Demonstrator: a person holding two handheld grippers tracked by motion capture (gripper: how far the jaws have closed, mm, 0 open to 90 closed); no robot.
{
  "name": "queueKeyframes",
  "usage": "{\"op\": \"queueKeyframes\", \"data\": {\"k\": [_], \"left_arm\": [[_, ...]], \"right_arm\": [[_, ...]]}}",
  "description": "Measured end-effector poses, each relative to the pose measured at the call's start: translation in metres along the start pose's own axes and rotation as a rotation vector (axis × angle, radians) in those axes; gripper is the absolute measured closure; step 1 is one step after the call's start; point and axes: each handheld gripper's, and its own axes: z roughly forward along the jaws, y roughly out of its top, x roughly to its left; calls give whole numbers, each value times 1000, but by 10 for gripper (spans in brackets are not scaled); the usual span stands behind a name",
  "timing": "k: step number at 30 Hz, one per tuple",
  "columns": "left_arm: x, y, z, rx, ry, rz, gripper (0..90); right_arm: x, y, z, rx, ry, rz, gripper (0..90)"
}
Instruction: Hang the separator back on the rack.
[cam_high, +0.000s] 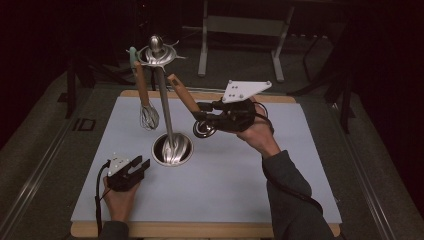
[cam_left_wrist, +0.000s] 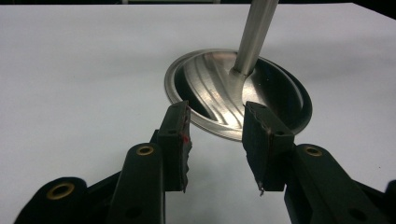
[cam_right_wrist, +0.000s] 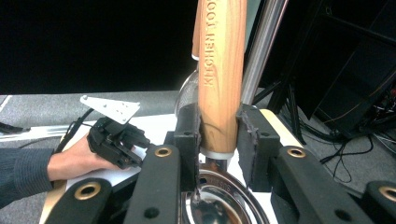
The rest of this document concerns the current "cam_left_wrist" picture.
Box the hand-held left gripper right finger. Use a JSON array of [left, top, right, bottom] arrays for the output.
[[241, 101, 296, 198]]

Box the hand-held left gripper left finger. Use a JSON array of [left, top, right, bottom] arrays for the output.
[[150, 100, 192, 194]]

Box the steel utensil rack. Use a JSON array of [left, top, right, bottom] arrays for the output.
[[163, 0, 314, 143]]

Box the white table mat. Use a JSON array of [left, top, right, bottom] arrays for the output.
[[0, 3, 396, 224]]

